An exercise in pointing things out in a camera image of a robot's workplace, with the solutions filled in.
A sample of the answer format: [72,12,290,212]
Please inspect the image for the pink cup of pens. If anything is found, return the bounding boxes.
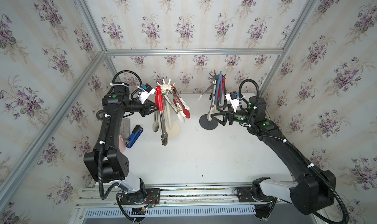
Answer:
[118,135,126,153]

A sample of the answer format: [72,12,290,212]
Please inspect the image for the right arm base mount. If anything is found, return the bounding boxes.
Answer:
[233,177,277,221]

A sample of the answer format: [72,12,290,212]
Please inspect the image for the aluminium front rail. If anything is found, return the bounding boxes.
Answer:
[75,182,252,208]

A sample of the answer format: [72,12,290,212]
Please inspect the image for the grey whiteboard eraser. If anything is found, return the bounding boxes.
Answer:
[120,118,131,140]

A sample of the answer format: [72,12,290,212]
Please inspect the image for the red handled steel tongs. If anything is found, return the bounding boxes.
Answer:
[221,77,226,105]

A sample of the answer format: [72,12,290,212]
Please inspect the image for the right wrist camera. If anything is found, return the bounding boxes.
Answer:
[225,91,243,112]

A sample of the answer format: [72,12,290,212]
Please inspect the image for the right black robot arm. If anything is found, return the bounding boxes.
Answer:
[210,79,350,224]

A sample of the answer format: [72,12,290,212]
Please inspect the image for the cream utensil rack stand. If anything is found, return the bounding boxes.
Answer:
[157,79,181,139]

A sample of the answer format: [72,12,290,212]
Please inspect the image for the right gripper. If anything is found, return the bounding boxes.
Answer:
[211,102,257,128]

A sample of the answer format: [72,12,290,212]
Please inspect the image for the dark grey utensil rack stand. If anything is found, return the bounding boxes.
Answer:
[197,71,227,130]

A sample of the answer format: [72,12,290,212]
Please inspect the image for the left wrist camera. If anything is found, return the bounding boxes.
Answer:
[137,84,156,104]

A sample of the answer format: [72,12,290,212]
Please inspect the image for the cream steel tongs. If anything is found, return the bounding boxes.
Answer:
[197,80,216,101]

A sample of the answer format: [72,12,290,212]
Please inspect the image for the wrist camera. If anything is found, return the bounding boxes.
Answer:
[137,84,156,104]
[225,91,243,112]

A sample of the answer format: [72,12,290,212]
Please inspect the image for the blue stapler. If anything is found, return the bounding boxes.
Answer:
[125,125,143,148]

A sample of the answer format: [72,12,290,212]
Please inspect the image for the white tongs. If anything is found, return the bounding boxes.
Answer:
[164,91,185,123]

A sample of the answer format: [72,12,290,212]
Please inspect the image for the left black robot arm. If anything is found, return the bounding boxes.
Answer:
[83,70,158,203]

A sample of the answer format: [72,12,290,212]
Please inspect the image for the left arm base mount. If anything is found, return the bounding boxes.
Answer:
[115,188,161,222]

